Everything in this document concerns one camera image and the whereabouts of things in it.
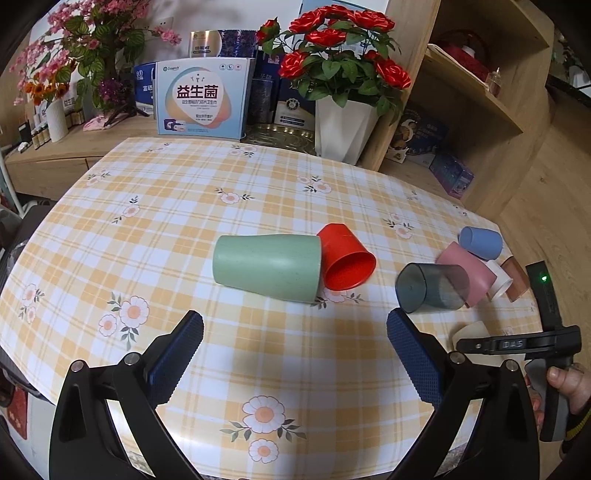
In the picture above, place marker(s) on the white faceted flower pot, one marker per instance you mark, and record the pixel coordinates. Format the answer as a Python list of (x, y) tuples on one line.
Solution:
[(341, 133)]

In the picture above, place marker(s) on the white plastic cup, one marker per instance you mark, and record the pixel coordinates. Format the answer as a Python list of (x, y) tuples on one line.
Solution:
[(502, 282)]

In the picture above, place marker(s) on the person's right hand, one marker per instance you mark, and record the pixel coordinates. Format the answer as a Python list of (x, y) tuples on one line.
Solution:
[(573, 384)]

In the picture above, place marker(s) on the blue box behind flowers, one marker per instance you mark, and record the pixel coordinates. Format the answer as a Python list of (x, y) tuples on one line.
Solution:
[(143, 76)]

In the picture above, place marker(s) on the small purple box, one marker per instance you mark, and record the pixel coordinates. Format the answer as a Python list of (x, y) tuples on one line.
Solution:
[(452, 174)]

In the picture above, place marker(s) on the red plastic cup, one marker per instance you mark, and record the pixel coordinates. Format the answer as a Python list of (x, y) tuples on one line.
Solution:
[(346, 263)]

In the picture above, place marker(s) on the wooden shelf unit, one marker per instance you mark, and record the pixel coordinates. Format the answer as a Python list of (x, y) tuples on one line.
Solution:
[(497, 137)]

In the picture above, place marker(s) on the pink plastic cup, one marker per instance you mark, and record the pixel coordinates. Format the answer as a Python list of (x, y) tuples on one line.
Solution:
[(480, 277)]

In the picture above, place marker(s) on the light blue tall box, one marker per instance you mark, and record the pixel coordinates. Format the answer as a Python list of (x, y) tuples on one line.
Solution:
[(355, 5)]

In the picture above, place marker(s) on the small glass perfume bottle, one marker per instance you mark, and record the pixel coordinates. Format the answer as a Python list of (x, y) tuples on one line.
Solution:
[(493, 82)]

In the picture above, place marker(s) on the dark blue patterned box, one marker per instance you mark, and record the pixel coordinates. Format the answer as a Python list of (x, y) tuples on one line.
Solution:
[(238, 43)]

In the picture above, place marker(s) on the beige plastic cup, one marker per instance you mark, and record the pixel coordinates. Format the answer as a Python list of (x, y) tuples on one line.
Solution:
[(471, 331)]

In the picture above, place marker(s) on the dark illustrated gift box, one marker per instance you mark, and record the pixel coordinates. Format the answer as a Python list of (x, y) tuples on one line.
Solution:
[(417, 138)]

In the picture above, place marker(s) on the red rose bouquet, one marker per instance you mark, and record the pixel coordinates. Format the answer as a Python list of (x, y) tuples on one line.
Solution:
[(339, 53)]

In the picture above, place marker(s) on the probiotic product box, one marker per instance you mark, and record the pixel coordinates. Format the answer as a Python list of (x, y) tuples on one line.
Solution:
[(205, 97)]

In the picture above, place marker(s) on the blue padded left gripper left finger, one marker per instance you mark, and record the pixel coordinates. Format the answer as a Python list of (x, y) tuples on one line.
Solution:
[(168, 356)]

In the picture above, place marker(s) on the silver gift box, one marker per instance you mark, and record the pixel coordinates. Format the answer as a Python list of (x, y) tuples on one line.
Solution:
[(203, 44)]

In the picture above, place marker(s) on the green plastic cup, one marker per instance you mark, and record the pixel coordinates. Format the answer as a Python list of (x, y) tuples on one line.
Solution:
[(280, 266)]

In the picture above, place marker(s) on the yellow plaid floral tablecloth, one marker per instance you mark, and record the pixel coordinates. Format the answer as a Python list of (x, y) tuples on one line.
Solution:
[(276, 390)]

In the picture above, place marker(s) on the brown transparent plastic cup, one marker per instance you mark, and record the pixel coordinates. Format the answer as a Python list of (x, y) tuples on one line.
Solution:
[(520, 280)]

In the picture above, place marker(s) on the pink cherry blossom arrangement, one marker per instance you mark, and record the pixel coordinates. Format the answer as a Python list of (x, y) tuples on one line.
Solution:
[(89, 46)]

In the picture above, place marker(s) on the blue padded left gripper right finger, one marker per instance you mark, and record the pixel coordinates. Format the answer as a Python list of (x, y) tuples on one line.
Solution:
[(420, 354)]

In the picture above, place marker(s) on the white slim vase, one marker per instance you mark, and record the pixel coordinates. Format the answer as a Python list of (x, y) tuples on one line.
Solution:
[(56, 120)]

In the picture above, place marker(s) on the wooden low cabinet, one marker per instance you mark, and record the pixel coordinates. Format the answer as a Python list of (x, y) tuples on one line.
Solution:
[(49, 171)]

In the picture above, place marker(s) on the blue plastic cup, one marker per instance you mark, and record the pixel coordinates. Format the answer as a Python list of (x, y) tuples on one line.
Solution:
[(484, 243)]

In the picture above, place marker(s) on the gold foil tray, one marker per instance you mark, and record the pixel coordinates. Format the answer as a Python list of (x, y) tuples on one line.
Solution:
[(279, 136)]

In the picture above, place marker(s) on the red gift basket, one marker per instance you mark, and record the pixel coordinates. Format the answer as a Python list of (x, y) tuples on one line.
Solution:
[(467, 49)]

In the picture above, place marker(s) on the dark transparent plastic cup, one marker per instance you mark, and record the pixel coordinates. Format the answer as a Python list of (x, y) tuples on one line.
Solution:
[(423, 287)]

